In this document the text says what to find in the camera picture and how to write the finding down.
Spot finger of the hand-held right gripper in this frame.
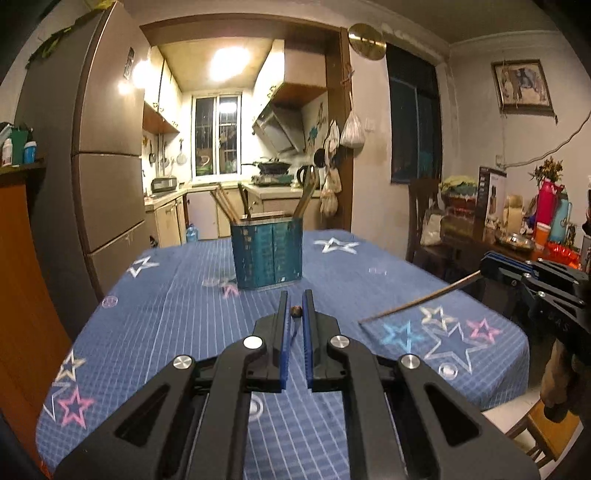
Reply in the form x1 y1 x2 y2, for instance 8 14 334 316
487 252 578 278
480 257 583 301

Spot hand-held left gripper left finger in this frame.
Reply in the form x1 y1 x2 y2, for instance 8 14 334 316
53 290 291 480

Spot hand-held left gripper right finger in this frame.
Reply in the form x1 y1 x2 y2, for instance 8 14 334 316
302 289 541 480

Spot teal perforated utensil holder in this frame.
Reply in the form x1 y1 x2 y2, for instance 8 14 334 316
230 210 304 291

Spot person's right hand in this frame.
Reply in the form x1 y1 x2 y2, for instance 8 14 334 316
539 342 583 423

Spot metal bowl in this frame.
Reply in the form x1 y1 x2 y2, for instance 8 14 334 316
495 233 536 250

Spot black product box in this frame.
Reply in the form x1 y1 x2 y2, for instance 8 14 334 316
475 166 507 241

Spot teal thermos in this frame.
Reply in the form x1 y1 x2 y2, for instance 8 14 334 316
549 191 573 243

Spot red thermos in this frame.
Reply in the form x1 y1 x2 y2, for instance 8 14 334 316
536 180 565 227

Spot dried flower bunch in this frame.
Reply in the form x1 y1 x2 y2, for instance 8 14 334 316
531 157 564 185

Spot dark wooden chair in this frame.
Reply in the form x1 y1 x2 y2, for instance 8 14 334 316
406 178 462 278

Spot blue star-print tablecloth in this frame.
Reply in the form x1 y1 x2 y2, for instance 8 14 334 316
36 228 531 480

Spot wooden stool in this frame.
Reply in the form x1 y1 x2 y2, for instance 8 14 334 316
505 399 580 469

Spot hanging cloth bags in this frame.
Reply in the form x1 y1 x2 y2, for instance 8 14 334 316
318 168 342 219

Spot kitchen counter cabinet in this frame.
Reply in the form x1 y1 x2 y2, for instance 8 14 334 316
145 185 324 247

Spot dark window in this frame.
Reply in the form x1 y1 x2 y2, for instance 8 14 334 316
385 44 443 185

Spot black wok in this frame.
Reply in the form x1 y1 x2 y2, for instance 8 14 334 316
241 158 293 172

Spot white hanging plastic bag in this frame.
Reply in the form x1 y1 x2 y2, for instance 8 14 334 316
339 108 365 149

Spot range hood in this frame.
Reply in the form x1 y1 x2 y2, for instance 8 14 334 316
252 102 305 155

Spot kitchen window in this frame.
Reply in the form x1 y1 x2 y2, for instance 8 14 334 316
191 93 242 178

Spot silver refrigerator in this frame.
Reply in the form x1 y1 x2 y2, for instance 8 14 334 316
14 0 160 296

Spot ceiling light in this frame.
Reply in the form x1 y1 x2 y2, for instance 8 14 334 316
210 46 250 79

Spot green box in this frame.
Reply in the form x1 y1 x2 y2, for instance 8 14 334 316
9 129 29 165

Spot framed wall picture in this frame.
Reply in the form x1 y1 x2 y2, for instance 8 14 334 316
491 59 554 114

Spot round gold wall plate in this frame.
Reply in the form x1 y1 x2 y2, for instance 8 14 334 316
348 23 386 61

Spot wall cabinet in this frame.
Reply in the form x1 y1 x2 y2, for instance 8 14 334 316
252 39 328 104
142 46 183 134

